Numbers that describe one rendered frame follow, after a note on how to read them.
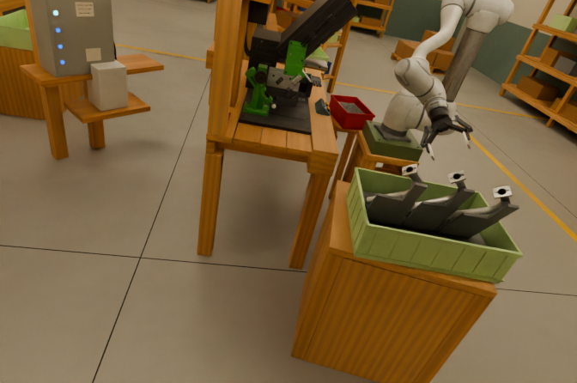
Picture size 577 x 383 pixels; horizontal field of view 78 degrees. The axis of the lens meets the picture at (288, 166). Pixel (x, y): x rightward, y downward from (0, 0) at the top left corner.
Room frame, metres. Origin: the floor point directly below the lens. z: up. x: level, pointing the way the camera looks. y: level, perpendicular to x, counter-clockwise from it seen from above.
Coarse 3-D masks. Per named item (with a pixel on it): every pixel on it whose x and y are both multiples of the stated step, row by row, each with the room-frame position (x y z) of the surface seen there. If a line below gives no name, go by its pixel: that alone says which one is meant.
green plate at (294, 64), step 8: (288, 48) 2.29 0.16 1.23; (296, 48) 2.29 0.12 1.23; (304, 48) 2.30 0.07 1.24; (288, 56) 2.28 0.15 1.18; (296, 56) 2.28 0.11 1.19; (304, 56) 2.29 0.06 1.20; (288, 64) 2.26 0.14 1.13; (296, 64) 2.27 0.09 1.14; (288, 72) 2.25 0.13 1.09; (296, 72) 2.26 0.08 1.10
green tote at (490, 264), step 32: (352, 192) 1.38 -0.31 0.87; (384, 192) 1.47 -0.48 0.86; (448, 192) 1.49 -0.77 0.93; (480, 192) 1.50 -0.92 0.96; (352, 224) 1.22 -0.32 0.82; (384, 256) 1.07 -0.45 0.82; (416, 256) 1.07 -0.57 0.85; (448, 256) 1.08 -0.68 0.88; (480, 256) 1.09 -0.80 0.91; (512, 256) 1.09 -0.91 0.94
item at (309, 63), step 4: (280, 56) 2.42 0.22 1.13; (280, 60) 2.38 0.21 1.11; (284, 60) 2.38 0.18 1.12; (304, 60) 2.46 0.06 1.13; (308, 60) 2.48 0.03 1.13; (312, 60) 2.50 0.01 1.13; (316, 60) 2.53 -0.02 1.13; (320, 60) 2.55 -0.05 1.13; (304, 64) 2.40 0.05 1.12; (308, 64) 2.40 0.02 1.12; (312, 64) 2.40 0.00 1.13; (316, 64) 2.42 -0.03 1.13; (320, 64) 2.44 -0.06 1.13; (324, 64) 2.46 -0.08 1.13; (312, 68) 2.40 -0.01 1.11; (316, 68) 2.41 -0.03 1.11; (320, 68) 2.41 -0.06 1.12; (324, 68) 2.41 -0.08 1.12
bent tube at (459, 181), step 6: (450, 174) 1.19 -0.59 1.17; (456, 174) 1.19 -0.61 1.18; (462, 174) 1.18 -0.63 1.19; (450, 180) 1.17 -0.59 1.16; (456, 180) 1.16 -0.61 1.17; (462, 180) 1.16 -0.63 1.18; (462, 186) 1.18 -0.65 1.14; (456, 192) 1.22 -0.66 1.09; (438, 198) 1.24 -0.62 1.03; (444, 198) 1.23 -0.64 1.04; (450, 198) 1.22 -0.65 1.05
